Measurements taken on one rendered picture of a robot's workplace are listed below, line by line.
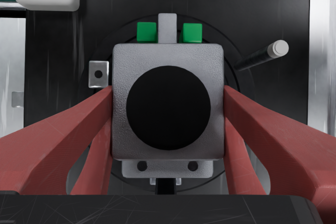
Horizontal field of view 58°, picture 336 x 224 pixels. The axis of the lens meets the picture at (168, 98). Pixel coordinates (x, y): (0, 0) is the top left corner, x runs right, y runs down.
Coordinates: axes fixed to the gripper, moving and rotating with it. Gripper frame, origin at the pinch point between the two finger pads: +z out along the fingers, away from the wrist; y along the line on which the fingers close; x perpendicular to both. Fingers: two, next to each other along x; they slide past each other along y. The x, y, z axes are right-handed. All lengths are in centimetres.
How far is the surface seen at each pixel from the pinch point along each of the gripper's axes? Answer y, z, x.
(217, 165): -3.8, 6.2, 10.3
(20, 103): 12.5, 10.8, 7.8
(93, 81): 5.4, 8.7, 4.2
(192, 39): -1.5, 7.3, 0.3
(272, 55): -5.4, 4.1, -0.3
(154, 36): 0.8, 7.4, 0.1
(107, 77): 4.4, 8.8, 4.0
